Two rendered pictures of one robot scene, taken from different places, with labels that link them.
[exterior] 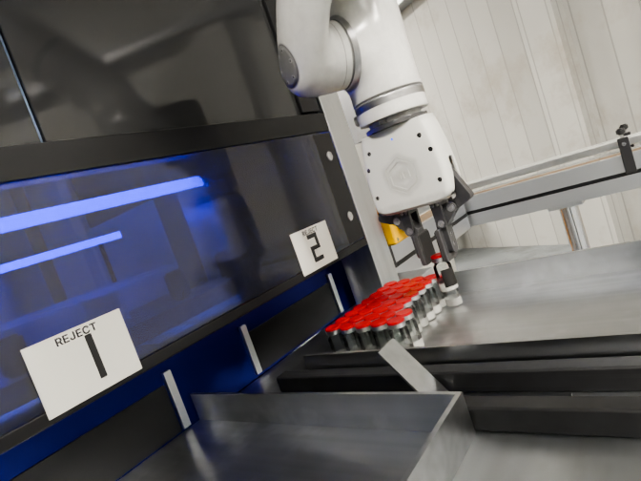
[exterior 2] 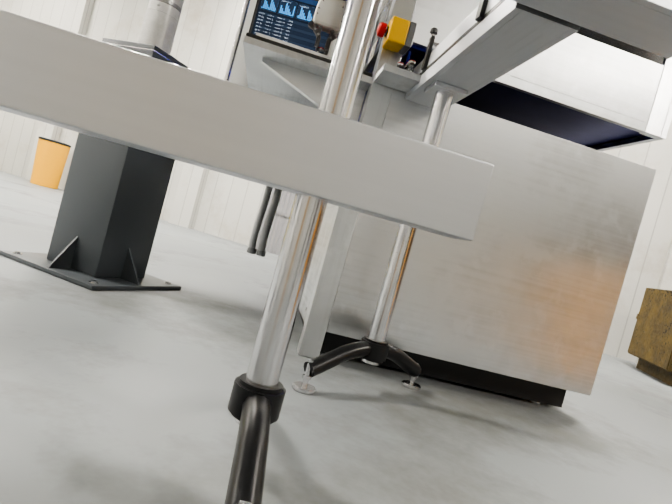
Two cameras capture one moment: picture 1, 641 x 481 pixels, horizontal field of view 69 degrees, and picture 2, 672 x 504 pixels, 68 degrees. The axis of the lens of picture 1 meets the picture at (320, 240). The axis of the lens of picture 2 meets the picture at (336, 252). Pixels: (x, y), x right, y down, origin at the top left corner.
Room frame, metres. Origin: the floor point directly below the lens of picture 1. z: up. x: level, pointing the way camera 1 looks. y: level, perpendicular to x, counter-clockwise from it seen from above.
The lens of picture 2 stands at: (1.87, -1.22, 0.38)
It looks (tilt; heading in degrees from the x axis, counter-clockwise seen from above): 2 degrees down; 133
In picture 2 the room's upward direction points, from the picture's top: 15 degrees clockwise
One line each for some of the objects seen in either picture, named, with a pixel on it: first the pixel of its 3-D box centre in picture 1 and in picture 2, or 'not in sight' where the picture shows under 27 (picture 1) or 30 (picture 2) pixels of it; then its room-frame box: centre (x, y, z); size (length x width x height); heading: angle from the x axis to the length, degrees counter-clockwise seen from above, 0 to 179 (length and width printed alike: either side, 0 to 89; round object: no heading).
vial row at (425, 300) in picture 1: (412, 313); not in sight; (0.59, -0.08, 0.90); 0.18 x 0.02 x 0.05; 141
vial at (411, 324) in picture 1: (409, 329); not in sight; (0.53, -0.06, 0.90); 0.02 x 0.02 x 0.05
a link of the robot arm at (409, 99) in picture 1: (390, 111); not in sight; (0.56, -0.13, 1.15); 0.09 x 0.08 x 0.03; 51
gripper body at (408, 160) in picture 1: (407, 160); (330, 13); (0.56, -0.13, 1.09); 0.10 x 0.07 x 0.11; 51
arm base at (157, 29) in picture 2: not in sight; (158, 31); (-0.07, -0.39, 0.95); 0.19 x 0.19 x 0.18
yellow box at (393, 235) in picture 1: (383, 224); (398, 35); (0.87, -0.12, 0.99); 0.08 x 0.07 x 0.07; 52
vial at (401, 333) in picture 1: (401, 338); not in sight; (0.51, -0.05, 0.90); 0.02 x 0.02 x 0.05
